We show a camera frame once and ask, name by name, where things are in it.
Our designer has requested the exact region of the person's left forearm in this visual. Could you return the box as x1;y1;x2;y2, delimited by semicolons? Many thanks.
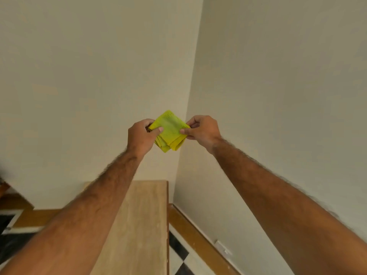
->
0;151;144;275

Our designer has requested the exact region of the light wooden cabinet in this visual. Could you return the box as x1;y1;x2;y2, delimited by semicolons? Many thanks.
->
83;180;170;275

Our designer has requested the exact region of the person's right hand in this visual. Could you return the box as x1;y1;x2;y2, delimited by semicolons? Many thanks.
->
180;115;222;154

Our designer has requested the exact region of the white wall socket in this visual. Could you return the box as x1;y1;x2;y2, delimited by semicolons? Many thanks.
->
214;240;233;256

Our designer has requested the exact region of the yellow cleaning cloth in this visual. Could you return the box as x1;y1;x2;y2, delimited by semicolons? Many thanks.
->
148;110;191;153

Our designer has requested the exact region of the person's left hand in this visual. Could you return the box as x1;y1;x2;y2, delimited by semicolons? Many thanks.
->
127;119;164;158

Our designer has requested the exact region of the person's right forearm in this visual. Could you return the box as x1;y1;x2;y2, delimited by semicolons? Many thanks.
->
212;137;367;275

